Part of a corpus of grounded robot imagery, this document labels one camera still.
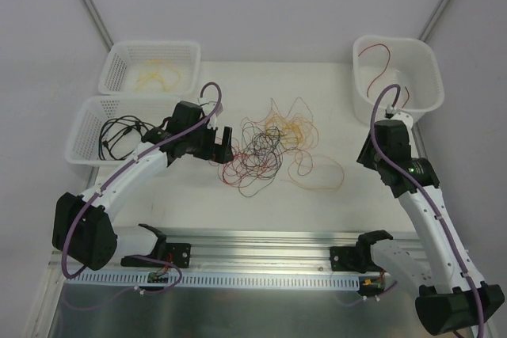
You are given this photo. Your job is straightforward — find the red yellow wires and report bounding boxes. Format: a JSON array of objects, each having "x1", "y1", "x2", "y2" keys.
[{"x1": 216, "y1": 118, "x2": 286, "y2": 199}]

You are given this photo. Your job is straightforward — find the red wire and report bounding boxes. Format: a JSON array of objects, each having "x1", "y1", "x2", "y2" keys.
[{"x1": 358, "y1": 43, "x2": 412, "y2": 105}]

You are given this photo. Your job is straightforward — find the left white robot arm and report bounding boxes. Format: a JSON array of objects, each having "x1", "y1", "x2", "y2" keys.
[{"x1": 51, "y1": 98, "x2": 233, "y2": 271}]

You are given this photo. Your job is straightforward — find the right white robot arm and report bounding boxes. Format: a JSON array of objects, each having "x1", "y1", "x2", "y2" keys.
[{"x1": 355, "y1": 116, "x2": 505, "y2": 337}]

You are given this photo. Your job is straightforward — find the white perforated basket far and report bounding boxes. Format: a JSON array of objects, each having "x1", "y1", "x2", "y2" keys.
[{"x1": 98, "y1": 40, "x2": 201, "y2": 96}]

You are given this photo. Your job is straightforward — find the white perforated basket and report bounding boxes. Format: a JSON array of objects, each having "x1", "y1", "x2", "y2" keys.
[
  {"x1": 65, "y1": 95, "x2": 179, "y2": 166},
  {"x1": 98, "y1": 40, "x2": 201, "y2": 96}
]

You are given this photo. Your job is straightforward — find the white solid tub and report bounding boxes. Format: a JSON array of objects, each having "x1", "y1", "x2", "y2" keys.
[{"x1": 352, "y1": 35, "x2": 444, "y2": 124}]

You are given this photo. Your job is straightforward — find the white perforated basket near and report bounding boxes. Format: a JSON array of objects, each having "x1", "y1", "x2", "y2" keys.
[{"x1": 65, "y1": 95, "x2": 179, "y2": 166}]

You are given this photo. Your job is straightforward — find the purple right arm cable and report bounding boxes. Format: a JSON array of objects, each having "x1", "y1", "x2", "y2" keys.
[{"x1": 370, "y1": 84, "x2": 488, "y2": 338}]

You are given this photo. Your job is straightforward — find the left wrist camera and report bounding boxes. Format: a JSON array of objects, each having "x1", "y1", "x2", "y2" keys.
[{"x1": 198, "y1": 98, "x2": 223, "y2": 124}]

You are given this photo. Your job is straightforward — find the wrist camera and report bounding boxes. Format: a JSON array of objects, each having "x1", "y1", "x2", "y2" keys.
[
  {"x1": 198, "y1": 98, "x2": 223, "y2": 124},
  {"x1": 384, "y1": 105, "x2": 414, "y2": 129}
]

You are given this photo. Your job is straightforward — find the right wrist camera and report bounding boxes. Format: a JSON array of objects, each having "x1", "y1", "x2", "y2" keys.
[{"x1": 384, "y1": 105, "x2": 414, "y2": 129}]

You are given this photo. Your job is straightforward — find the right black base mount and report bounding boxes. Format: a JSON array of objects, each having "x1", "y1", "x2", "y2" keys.
[{"x1": 329, "y1": 246, "x2": 382, "y2": 274}]

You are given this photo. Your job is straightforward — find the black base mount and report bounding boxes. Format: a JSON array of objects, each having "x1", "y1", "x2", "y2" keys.
[
  {"x1": 120, "y1": 242, "x2": 192, "y2": 268},
  {"x1": 329, "y1": 246, "x2": 382, "y2": 274}
]

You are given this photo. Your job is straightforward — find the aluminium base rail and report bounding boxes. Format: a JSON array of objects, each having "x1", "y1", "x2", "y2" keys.
[{"x1": 51, "y1": 226, "x2": 440, "y2": 275}]

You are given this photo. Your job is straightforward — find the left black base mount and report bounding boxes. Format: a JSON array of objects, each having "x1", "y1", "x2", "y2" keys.
[{"x1": 120, "y1": 242, "x2": 192, "y2": 268}]

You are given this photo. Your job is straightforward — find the white slotted cable duct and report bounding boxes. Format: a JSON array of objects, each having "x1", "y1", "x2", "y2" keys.
[{"x1": 68, "y1": 270, "x2": 360, "y2": 291}]

